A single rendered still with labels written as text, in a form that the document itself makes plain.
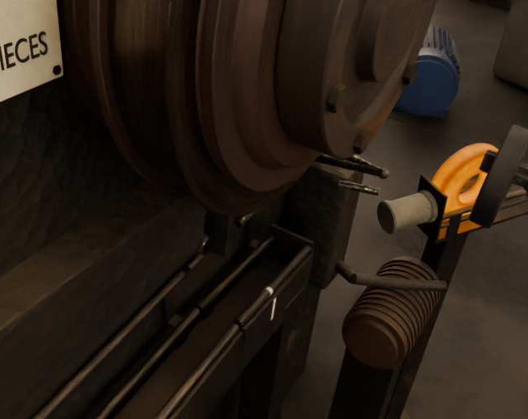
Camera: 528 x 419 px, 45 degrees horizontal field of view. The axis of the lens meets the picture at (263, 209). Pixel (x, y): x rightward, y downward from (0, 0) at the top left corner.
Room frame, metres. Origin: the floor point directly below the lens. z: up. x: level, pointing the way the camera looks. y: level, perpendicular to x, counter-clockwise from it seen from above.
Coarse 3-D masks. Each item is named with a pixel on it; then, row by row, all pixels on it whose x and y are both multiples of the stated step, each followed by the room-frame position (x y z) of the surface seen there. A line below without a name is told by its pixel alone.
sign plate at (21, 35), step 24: (0, 0) 0.46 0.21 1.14; (24, 0) 0.48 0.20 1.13; (48, 0) 0.50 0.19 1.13; (0, 24) 0.46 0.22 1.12; (24, 24) 0.48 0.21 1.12; (48, 24) 0.50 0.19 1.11; (0, 48) 0.45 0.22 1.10; (24, 48) 0.47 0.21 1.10; (48, 48) 0.50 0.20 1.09; (0, 72) 0.45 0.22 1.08; (24, 72) 0.47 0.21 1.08; (48, 72) 0.49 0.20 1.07; (0, 96) 0.45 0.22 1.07
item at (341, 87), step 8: (416, 64) 0.68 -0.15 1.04; (408, 72) 0.66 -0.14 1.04; (416, 72) 0.68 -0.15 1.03; (408, 80) 0.66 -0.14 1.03; (336, 88) 0.49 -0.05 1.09; (344, 88) 0.49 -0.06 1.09; (328, 96) 0.48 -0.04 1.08; (336, 96) 0.48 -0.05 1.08; (344, 96) 0.49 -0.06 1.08; (328, 104) 0.48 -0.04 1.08; (336, 104) 0.48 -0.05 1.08; (336, 112) 0.48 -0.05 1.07; (360, 136) 0.56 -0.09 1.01; (368, 136) 0.57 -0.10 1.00; (360, 144) 0.56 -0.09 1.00; (360, 152) 0.56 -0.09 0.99
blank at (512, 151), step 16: (512, 128) 0.83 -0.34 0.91; (512, 144) 0.79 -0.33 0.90; (496, 160) 0.77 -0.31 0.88; (512, 160) 0.77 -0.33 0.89; (496, 176) 0.76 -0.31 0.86; (512, 176) 0.75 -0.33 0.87; (480, 192) 0.76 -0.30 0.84; (496, 192) 0.75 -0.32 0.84; (480, 208) 0.75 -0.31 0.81; (496, 208) 0.74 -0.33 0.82; (480, 224) 0.77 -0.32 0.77
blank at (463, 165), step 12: (480, 144) 0.99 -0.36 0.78; (456, 156) 0.97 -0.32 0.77; (468, 156) 0.96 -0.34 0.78; (480, 156) 0.96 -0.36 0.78; (444, 168) 0.96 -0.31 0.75; (456, 168) 0.95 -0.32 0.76; (468, 168) 0.95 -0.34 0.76; (432, 180) 0.96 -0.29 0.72; (444, 180) 0.94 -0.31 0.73; (456, 180) 0.95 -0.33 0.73; (480, 180) 1.01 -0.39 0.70; (444, 192) 0.94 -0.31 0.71; (456, 192) 0.95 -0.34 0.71; (468, 192) 1.00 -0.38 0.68; (456, 204) 0.95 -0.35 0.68; (468, 204) 0.97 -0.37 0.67
